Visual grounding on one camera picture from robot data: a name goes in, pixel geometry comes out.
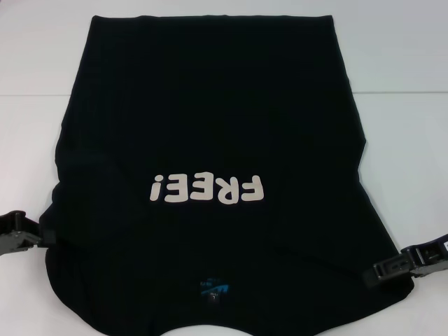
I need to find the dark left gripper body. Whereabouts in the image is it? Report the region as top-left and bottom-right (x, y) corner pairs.
(0, 209), (43, 258)

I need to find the black shirt with FREE print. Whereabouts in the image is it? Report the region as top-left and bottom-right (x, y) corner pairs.
(38, 13), (416, 336)

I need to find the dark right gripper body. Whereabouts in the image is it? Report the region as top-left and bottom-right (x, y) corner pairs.
(400, 234), (448, 279)

